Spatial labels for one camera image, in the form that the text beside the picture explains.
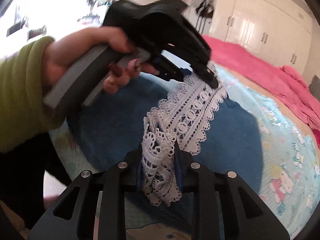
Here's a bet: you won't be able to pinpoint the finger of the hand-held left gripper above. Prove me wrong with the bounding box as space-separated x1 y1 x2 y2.
150 56 194 82
191 61 219 89

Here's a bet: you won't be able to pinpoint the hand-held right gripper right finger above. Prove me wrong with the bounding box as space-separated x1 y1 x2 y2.
174 140 290 240

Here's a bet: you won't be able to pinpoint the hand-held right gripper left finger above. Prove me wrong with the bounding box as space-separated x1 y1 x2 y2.
27 150 145 240

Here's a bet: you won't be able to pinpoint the person's left forearm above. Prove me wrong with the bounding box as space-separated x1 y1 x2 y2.
0 36 67 154

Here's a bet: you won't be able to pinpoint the person's left hand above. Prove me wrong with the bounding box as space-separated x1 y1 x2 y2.
41 26 157 95

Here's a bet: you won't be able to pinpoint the white door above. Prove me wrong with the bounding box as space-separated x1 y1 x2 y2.
184 0 220 37

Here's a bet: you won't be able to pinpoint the pink duvet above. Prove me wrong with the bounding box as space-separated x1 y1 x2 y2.
201 35 320 148

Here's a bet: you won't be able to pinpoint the dark hanging clothes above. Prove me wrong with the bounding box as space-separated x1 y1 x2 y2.
195 0 215 30

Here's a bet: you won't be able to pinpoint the white wardrobe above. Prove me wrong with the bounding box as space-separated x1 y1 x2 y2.
209 0 313 68

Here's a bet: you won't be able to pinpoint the grey headboard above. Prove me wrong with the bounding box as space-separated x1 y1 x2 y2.
309 75 320 97

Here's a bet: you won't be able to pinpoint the cartoon printed bed sheet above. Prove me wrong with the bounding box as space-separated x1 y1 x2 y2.
47 65 320 240

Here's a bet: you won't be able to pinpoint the person's black trouser leg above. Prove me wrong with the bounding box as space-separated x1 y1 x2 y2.
0 130 78 230

